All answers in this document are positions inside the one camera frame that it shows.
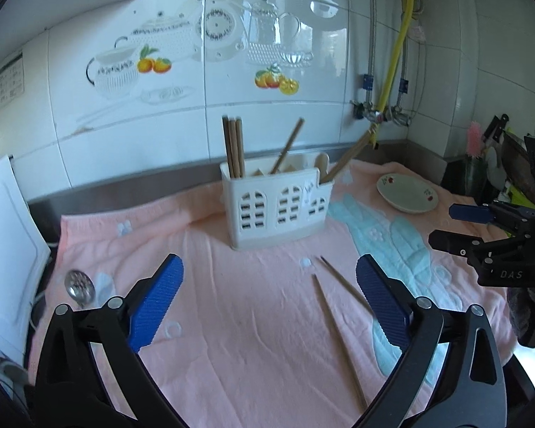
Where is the white utensil holder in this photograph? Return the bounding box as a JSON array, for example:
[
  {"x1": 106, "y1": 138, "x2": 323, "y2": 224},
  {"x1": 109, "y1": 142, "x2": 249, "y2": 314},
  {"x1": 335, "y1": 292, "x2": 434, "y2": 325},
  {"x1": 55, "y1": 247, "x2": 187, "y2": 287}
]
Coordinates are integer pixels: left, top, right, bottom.
[{"x1": 220, "y1": 154, "x2": 335, "y2": 250}]

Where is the wall chart sticker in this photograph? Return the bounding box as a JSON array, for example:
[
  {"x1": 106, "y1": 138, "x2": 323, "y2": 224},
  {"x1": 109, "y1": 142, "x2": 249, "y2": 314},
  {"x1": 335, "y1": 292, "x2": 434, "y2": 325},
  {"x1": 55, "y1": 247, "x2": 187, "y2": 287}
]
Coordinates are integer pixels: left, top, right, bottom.
[{"x1": 0, "y1": 51, "x2": 25, "y2": 119}]

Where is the pink brush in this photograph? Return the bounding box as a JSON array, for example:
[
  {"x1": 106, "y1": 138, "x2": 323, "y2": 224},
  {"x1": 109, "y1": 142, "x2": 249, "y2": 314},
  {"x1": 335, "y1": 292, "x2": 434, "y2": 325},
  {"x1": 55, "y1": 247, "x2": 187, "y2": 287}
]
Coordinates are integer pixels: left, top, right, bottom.
[{"x1": 466, "y1": 121, "x2": 483, "y2": 159}]

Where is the metal slotted spoon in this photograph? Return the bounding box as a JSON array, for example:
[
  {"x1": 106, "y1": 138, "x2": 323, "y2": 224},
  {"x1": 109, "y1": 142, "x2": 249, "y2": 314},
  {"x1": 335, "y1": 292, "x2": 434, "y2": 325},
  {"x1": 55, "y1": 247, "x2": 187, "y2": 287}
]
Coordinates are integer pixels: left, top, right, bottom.
[{"x1": 65, "y1": 270, "x2": 100, "y2": 308}]

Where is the black knife handle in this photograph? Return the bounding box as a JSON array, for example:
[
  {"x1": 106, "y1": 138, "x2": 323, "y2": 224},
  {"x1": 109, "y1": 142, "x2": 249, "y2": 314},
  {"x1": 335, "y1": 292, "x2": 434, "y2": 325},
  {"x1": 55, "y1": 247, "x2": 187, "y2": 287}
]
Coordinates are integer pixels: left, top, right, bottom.
[{"x1": 481, "y1": 113, "x2": 509, "y2": 143}]

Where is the metal wall faucet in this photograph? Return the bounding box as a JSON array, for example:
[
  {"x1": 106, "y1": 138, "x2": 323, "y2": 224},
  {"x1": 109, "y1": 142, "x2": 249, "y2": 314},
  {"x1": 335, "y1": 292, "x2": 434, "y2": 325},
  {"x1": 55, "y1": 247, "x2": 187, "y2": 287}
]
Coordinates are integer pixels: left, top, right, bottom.
[{"x1": 350, "y1": 100, "x2": 413, "y2": 128}]

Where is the white floral plate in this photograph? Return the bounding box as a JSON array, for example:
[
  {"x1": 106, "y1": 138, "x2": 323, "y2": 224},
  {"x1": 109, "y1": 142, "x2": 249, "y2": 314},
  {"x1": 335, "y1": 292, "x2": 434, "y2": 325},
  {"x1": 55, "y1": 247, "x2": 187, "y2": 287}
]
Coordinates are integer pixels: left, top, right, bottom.
[{"x1": 376, "y1": 173, "x2": 439, "y2": 214}]

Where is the yellow hose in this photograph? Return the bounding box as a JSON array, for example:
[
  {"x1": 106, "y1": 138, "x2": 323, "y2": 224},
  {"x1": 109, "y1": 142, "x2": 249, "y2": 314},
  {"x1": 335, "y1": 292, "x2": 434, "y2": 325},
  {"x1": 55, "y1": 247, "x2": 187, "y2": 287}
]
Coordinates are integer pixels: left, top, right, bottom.
[{"x1": 371, "y1": 0, "x2": 416, "y2": 149}]

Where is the light wooden spoon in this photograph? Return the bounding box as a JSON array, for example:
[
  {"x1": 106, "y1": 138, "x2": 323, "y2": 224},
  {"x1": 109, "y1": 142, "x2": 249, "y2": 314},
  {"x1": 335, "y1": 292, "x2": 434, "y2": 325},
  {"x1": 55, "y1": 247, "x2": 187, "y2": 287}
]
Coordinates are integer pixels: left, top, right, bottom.
[{"x1": 316, "y1": 152, "x2": 331, "y2": 183}]

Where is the white cutting board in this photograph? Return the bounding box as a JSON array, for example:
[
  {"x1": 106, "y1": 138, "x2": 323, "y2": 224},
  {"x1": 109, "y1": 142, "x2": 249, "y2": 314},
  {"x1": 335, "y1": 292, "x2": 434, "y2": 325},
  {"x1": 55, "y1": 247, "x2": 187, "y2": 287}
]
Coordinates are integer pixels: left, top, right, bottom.
[{"x1": 0, "y1": 155, "x2": 52, "y2": 366}]

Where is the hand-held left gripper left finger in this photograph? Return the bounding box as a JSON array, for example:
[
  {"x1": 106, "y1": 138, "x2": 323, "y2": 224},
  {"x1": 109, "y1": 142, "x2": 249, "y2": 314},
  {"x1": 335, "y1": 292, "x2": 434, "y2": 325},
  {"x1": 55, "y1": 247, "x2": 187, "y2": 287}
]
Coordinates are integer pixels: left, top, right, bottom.
[{"x1": 29, "y1": 253, "x2": 185, "y2": 428}]

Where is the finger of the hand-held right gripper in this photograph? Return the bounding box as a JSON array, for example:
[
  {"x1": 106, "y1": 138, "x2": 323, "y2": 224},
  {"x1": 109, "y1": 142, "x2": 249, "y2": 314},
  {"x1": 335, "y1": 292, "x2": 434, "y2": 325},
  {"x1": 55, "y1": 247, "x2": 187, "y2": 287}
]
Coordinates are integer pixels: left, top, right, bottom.
[
  {"x1": 449, "y1": 203, "x2": 535, "y2": 229},
  {"x1": 429, "y1": 229, "x2": 528, "y2": 265}
]

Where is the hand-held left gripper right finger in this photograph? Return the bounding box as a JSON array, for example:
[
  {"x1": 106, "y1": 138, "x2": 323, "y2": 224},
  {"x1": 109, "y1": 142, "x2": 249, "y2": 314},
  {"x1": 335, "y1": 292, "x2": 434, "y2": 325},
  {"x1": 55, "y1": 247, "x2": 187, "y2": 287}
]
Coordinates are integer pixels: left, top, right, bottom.
[{"x1": 352, "y1": 253, "x2": 505, "y2": 428}]

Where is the pink towel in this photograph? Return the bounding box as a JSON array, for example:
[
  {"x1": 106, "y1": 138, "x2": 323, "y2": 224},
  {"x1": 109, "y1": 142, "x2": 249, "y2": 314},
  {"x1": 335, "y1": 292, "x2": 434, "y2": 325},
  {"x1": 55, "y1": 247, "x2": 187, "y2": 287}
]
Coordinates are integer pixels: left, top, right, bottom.
[{"x1": 27, "y1": 159, "x2": 524, "y2": 428}]

